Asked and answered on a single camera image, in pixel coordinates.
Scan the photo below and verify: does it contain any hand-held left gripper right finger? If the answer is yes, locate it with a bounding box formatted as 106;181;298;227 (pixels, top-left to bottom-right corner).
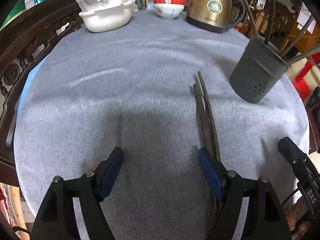
198;147;292;240

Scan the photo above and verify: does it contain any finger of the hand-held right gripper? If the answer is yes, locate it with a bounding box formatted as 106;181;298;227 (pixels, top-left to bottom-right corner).
277;137;313;173

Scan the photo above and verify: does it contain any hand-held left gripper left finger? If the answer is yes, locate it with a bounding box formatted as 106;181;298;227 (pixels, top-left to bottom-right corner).
31;147;125;240

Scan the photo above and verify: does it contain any dark wooden chopstick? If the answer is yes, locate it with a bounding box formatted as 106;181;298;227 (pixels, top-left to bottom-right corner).
281;16;315;58
289;45;320;63
197;71;222;163
265;0;273;45
193;84;215;155
232;0;259;39

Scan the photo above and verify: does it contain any dark grey chopstick holder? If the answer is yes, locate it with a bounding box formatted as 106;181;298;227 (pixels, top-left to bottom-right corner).
230;36;290;104

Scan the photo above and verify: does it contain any person's right hand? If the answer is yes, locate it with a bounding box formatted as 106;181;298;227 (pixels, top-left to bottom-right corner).
285;201;314;233

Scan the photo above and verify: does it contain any red plastic chair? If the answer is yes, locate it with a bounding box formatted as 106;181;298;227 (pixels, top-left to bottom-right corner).
291;62;320;101

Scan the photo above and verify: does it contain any grey table cloth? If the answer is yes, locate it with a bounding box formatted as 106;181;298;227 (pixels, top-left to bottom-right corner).
14;4;310;240

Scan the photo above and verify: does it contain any blue table cover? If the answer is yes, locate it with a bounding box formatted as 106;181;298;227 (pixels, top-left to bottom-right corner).
17;54;62;112

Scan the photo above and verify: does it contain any carved dark wooden sideboard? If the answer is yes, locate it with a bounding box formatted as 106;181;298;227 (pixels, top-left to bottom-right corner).
0;0;87;188

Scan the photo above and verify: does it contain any white plastic basin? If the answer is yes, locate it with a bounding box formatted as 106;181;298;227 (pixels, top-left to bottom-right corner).
79;0;136;33

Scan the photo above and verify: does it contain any golden electric kettle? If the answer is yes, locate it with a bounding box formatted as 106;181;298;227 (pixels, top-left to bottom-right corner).
185;0;245;33

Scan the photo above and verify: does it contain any white bowl with red emblem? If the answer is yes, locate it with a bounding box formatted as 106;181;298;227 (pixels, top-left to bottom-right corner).
153;4;185;20

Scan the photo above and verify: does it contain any green thermos flask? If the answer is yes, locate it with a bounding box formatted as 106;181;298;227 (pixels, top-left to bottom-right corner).
0;0;27;30

